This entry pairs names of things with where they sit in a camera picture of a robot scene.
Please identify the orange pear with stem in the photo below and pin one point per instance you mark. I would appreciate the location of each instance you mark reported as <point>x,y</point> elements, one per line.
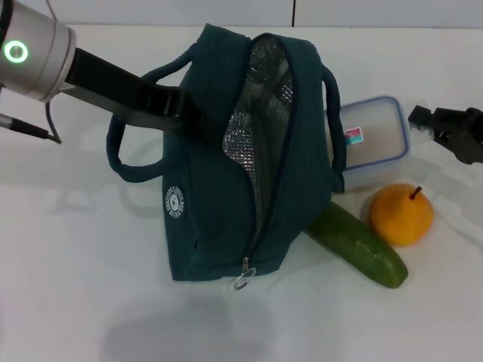
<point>400,216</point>

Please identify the dark teal insulated lunch bag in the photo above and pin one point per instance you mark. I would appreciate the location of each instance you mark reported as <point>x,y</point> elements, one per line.
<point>302,169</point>

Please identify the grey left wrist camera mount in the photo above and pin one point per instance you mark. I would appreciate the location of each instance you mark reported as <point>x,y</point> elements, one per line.
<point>124,110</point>

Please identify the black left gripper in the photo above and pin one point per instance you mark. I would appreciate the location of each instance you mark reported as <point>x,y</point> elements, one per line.
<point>124,88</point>

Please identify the clear blue-sealed food container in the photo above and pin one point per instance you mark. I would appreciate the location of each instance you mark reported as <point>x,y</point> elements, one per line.
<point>377,132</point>

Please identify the green cucumber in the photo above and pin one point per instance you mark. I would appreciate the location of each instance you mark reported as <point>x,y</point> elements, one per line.
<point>362,249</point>

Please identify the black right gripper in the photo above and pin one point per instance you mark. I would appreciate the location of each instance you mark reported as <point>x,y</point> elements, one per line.
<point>475,135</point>

